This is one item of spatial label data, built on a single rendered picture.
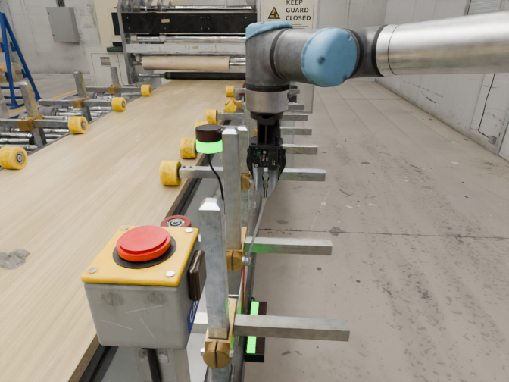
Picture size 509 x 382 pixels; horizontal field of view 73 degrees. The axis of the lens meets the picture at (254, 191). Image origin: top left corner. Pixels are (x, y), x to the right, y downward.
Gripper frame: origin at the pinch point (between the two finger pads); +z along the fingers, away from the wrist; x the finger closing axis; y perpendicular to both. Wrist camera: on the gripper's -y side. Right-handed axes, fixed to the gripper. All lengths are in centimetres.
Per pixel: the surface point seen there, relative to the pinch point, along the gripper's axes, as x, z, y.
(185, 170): -26.3, 5.5, -24.5
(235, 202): -6.7, 1.0, 4.5
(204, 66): -64, -3, -252
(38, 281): -46, 11, 23
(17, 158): -90, 7, -36
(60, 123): -100, 6, -80
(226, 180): -8.7, -4.7, 4.5
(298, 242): 8.8, 15.1, -1.0
